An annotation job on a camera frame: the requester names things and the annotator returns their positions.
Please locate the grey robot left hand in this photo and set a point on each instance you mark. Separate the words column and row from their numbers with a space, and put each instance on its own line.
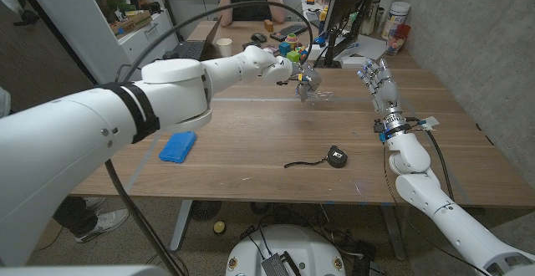
column 308, row 79

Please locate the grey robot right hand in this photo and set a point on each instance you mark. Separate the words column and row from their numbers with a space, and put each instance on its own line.
column 386, row 94

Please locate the clear frame glasses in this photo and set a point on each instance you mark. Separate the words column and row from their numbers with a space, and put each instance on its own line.
column 322, row 95

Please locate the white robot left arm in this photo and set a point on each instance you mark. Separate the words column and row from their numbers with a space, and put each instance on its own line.
column 83, row 129

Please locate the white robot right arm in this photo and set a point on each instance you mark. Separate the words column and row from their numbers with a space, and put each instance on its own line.
column 422, row 192

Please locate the black measuring tape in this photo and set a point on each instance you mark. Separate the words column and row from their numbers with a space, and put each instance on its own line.
column 337, row 156

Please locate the colourful puzzle cube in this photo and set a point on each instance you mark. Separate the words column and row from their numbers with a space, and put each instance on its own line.
column 302, row 53

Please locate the white square box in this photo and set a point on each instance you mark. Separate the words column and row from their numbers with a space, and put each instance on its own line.
column 314, row 52

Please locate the green cube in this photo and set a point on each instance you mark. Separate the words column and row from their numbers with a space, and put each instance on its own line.
column 293, row 56

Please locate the black monitor stand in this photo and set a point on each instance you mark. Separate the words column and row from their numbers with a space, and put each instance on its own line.
column 334, row 50

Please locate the blue cube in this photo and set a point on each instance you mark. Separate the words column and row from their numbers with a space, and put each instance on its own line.
column 284, row 48

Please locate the blue round object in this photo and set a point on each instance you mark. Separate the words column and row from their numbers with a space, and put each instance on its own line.
column 319, row 41

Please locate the white rectangular box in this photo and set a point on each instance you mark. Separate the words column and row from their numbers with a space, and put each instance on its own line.
column 351, row 62

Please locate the purple printed small box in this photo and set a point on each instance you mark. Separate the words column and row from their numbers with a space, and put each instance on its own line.
column 271, row 50

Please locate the white paper sheet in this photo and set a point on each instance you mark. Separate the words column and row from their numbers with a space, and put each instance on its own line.
column 370, row 48

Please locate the black keyboard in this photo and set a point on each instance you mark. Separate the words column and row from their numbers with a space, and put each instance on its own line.
column 289, row 32

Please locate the red topped glass cup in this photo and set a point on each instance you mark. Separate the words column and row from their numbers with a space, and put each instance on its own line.
column 395, row 42

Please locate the yellow bottle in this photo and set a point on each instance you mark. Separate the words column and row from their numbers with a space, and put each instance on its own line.
column 323, row 16

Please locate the black computer mouse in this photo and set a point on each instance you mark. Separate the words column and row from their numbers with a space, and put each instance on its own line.
column 259, row 37

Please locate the small wooden block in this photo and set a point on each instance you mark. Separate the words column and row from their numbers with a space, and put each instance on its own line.
column 268, row 26

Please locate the black wallet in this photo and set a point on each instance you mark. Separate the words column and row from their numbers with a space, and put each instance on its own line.
column 250, row 44

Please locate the steel thermos bottle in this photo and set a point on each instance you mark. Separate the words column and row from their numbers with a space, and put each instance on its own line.
column 370, row 18

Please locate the white round canister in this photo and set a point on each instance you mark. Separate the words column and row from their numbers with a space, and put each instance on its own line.
column 395, row 16

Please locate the white paper cup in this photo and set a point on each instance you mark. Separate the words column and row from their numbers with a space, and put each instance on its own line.
column 225, row 47

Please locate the seated person dark shirt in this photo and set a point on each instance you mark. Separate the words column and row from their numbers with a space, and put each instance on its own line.
column 251, row 0

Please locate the black laptop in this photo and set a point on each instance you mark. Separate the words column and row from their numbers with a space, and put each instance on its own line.
column 190, row 50

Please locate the metal table leg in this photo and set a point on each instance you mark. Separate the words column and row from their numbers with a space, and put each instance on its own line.
column 395, row 234
column 180, row 226

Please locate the blue ribbed plastic pack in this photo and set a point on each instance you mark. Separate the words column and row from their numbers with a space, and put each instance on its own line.
column 177, row 147

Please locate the black round ribbed disc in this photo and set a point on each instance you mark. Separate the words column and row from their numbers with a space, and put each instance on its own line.
column 205, row 210

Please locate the white robot torso base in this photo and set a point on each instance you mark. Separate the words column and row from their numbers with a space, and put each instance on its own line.
column 309, row 251

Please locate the yellow ball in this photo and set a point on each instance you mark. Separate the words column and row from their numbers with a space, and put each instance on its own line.
column 219, row 227

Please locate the cardboard box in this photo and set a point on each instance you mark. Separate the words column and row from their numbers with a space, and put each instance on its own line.
column 131, row 23

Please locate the white shelf cabinet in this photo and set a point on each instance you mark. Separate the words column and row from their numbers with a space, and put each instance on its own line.
column 100, row 46

